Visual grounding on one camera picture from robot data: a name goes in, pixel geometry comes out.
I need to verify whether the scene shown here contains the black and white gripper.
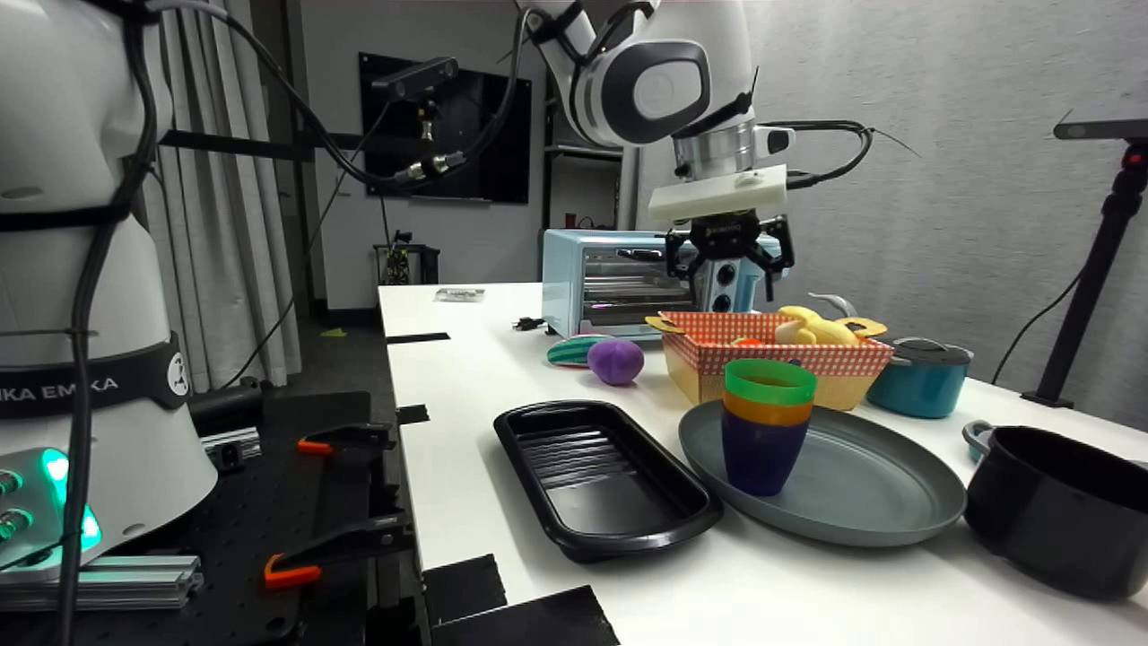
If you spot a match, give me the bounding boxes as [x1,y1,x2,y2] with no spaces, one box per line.
[649,166,794,311]

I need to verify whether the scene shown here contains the black rectangular baking tray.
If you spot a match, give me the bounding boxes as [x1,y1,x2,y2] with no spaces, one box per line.
[493,403,720,563]

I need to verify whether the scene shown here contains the black tripod stand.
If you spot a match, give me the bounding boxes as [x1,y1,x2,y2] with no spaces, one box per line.
[1029,117,1148,407]

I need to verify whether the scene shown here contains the grey oval plate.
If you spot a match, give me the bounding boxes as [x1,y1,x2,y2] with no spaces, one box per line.
[680,403,967,548]

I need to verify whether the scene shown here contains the green striped watermelon slice toy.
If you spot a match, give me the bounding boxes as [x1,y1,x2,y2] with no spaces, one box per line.
[546,338,592,371]

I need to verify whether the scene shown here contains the orange handled clamp rear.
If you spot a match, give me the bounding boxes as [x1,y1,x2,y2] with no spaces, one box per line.
[296,423,393,463]

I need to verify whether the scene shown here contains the teal toy pot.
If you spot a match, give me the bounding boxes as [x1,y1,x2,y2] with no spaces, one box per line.
[867,338,974,421]

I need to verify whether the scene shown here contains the stacked coloured plastic cups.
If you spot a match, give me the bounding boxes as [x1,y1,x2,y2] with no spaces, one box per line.
[720,359,817,494]

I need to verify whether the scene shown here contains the orange handled clamp front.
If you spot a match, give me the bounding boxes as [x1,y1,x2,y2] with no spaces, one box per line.
[259,515,412,593]

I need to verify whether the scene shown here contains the purple plush toy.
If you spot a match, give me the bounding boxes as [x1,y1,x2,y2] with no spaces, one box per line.
[588,340,646,389]

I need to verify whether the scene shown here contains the black wall monitor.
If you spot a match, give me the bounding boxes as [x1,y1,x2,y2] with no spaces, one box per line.
[359,54,533,206]

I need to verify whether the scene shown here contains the yellow banana toy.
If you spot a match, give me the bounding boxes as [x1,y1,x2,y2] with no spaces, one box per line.
[775,304,888,343]

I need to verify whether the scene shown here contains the orange handled clamp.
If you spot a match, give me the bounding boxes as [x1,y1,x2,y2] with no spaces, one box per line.
[296,423,393,463]
[259,515,412,593]

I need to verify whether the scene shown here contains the black cooking pot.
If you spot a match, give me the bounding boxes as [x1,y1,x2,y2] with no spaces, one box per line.
[962,423,1148,603]

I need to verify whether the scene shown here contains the orange checkered basket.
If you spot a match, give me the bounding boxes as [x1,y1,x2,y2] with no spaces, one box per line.
[649,311,893,412]

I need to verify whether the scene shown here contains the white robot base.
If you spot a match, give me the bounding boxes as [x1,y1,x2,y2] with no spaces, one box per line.
[0,0,218,579]

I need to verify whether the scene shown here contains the light blue toy toaster oven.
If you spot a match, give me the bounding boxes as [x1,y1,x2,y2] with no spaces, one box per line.
[543,228,765,340]

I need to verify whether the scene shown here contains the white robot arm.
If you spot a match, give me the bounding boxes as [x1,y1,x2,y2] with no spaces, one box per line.
[515,0,877,311]

